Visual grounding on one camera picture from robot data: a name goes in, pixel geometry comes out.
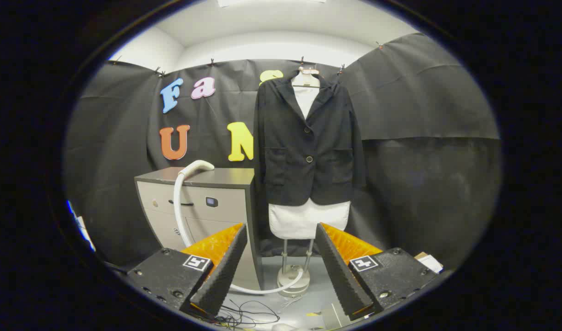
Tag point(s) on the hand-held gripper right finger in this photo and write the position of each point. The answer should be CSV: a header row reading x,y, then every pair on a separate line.
x,y
338,271

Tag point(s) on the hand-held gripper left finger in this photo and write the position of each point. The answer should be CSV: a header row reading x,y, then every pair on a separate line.
x,y
223,271

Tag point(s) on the garment steamer base with poles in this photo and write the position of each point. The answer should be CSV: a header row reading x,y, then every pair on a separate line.
x,y
292,278

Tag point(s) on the black blazer jacket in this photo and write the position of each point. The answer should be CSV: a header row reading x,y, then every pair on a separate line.
x,y
285,151

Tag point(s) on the grey cabinet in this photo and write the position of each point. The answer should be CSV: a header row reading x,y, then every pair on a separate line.
x,y
216,216

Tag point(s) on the white mannequin torso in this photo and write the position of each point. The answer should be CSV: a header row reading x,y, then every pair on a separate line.
x,y
308,218

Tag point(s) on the cardboard and paper stack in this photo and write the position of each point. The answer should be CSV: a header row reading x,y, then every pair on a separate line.
x,y
430,263

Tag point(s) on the blue and white board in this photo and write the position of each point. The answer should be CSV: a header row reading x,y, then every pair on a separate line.
x,y
82,227

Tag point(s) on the black backdrop cloth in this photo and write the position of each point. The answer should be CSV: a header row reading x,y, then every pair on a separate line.
x,y
423,115

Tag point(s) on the white plastic hanger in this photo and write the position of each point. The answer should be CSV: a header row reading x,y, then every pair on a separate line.
x,y
305,82

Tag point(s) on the row of small backdrop clips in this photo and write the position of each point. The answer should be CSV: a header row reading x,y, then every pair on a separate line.
x,y
302,60

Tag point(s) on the white ceiling light panel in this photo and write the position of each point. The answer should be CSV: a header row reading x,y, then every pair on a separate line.
x,y
262,2

